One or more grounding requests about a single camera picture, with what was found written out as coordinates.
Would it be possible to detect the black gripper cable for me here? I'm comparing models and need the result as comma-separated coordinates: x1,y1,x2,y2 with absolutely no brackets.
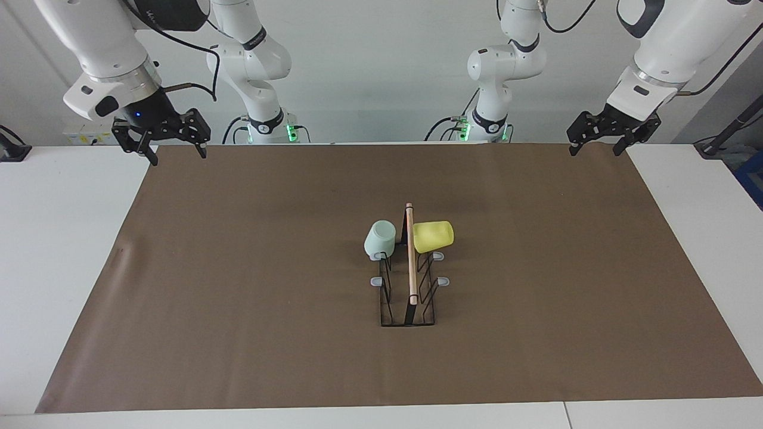
539,0,763,97
122,0,219,102

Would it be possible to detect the blue crate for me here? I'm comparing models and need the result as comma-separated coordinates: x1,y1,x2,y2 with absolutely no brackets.
734,149,763,210

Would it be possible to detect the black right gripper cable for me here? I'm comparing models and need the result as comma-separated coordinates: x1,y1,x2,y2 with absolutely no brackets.
122,0,219,102

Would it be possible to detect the black wire cup rack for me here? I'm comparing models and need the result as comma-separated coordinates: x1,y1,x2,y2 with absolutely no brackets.
370,202,446,328

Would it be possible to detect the black desk clamp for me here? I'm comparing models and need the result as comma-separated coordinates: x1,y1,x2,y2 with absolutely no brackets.
0,125,32,163

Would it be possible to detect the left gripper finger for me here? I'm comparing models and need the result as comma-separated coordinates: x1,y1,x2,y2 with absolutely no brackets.
566,111,606,157
612,114,663,157

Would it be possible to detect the brown paper table mat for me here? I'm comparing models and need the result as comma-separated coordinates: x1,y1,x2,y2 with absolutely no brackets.
35,142,763,414

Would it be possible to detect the pale green plastic cup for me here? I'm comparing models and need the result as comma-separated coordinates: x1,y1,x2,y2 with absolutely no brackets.
364,219,398,262

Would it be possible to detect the black base cable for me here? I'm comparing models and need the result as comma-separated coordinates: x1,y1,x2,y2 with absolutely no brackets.
221,116,312,145
424,88,481,143

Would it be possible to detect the black left base cable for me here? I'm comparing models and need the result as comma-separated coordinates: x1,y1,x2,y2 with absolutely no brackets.
424,88,481,143

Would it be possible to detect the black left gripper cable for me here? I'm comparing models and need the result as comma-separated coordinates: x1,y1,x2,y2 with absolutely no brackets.
539,0,763,97

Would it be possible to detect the black right base cable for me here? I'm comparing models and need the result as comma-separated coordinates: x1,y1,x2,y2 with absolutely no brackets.
221,116,312,145

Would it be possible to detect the black angled stand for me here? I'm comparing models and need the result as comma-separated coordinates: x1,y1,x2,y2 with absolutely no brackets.
694,94,763,159

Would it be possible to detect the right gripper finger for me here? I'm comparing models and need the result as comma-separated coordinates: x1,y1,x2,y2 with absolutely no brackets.
111,122,160,167
178,108,212,159

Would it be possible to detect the yellow plastic cup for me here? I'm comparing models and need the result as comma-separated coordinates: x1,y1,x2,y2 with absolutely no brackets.
412,220,455,254

